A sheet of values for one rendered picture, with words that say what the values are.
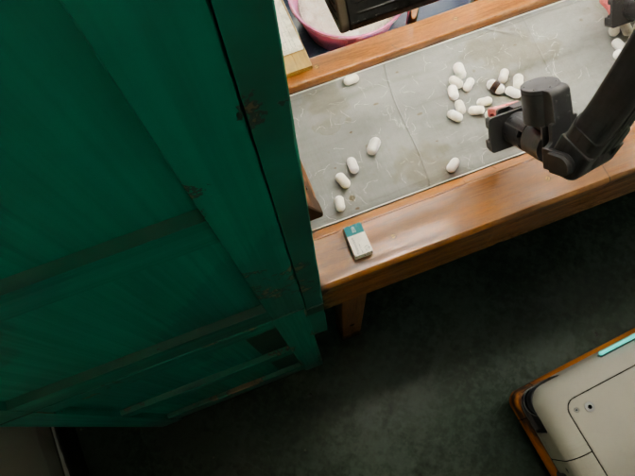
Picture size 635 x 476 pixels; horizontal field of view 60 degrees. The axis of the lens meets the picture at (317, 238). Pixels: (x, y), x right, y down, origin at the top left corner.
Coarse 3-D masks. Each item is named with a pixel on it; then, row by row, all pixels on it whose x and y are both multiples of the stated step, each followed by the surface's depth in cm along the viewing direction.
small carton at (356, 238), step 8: (360, 224) 100; (344, 232) 100; (352, 232) 99; (360, 232) 99; (352, 240) 99; (360, 240) 99; (368, 240) 99; (352, 248) 98; (360, 248) 98; (368, 248) 98; (360, 256) 98
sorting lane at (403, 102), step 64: (576, 0) 119; (384, 64) 116; (448, 64) 115; (512, 64) 115; (576, 64) 114; (320, 128) 112; (384, 128) 111; (448, 128) 110; (320, 192) 107; (384, 192) 107
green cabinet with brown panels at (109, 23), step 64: (0, 0) 23; (64, 0) 22; (128, 0) 23; (192, 0) 25; (256, 0) 26; (0, 64) 26; (64, 64) 27; (128, 64) 27; (192, 64) 28; (256, 64) 30; (0, 128) 30; (64, 128) 32; (128, 128) 34; (192, 128) 34; (256, 128) 36; (0, 192) 35; (64, 192) 37; (128, 192) 40; (192, 192) 41; (256, 192) 45; (0, 256) 42; (64, 256) 46; (128, 256) 47; (192, 256) 56; (256, 256) 58; (0, 320) 50; (64, 320) 59; (128, 320) 67; (192, 320) 77; (256, 320) 85; (0, 384) 72; (64, 384) 80
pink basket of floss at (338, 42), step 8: (288, 0) 119; (296, 0) 124; (296, 8) 123; (296, 16) 118; (304, 24) 117; (312, 32) 120; (320, 32) 116; (376, 32) 116; (384, 32) 121; (320, 40) 121; (328, 40) 119; (336, 40) 118; (344, 40) 117; (352, 40) 117; (360, 40) 118; (328, 48) 125; (336, 48) 123
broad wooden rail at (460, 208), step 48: (624, 144) 105; (432, 192) 104; (480, 192) 103; (528, 192) 102; (576, 192) 102; (624, 192) 117; (336, 240) 101; (384, 240) 101; (432, 240) 100; (480, 240) 109; (336, 288) 101
